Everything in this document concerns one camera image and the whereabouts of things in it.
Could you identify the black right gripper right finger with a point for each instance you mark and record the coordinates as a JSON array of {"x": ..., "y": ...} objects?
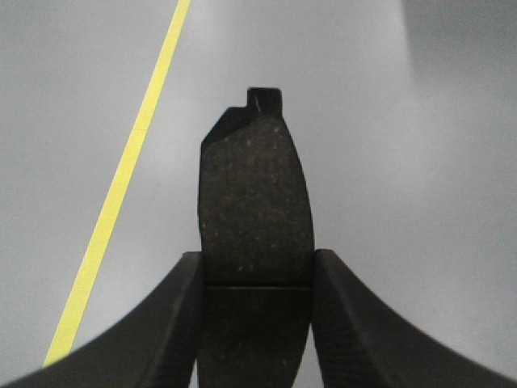
[{"x": 362, "y": 342}]

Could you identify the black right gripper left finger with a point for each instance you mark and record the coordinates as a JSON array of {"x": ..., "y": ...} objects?
[{"x": 152, "y": 346}]

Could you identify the grey brake pad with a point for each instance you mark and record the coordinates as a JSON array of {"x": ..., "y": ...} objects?
[{"x": 257, "y": 243}]

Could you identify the yellow floor tape strip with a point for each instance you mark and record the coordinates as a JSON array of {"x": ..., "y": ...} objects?
[{"x": 75, "y": 307}]

